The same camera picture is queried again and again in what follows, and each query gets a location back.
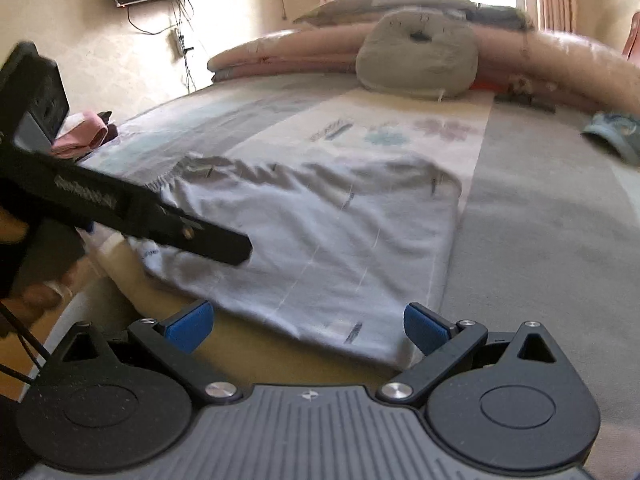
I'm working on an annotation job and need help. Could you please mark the light grey printed pants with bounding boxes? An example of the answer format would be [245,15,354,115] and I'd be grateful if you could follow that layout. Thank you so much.
[132,156,461,370]

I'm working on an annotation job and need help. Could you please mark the person's left hand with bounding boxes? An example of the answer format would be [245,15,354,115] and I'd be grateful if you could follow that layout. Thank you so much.
[1,211,86,326]

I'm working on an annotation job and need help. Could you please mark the pink folded cloth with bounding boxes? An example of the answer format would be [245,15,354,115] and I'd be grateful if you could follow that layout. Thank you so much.
[51,110,118,160]

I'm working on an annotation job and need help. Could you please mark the white power strip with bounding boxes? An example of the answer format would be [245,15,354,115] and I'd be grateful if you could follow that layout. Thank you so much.
[171,27,194,58]

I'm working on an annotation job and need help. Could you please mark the black clip with brown toy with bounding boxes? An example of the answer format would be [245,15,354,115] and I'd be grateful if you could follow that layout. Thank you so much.
[506,77,556,114]

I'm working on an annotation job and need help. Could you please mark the blue baseball cap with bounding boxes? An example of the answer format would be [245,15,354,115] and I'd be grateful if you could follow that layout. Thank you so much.
[582,113,640,167]

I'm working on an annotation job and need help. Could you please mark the grey cat face cushion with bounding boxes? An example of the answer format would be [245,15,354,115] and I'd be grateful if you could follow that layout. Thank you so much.
[355,10,480,100]

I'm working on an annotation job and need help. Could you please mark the grey patterned pillow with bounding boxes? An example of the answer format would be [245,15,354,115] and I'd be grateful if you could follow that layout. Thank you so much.
[293,0,534,32]

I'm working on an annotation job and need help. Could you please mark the pink folded quilt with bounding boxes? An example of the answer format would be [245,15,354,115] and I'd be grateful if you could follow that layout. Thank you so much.
[207,11,639,115]

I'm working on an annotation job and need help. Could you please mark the wooden headboard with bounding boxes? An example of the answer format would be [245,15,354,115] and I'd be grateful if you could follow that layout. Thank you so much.
[623,22,640,65]

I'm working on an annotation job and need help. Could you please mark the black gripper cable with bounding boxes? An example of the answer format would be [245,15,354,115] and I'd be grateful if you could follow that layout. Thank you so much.
[0,303,51,386]

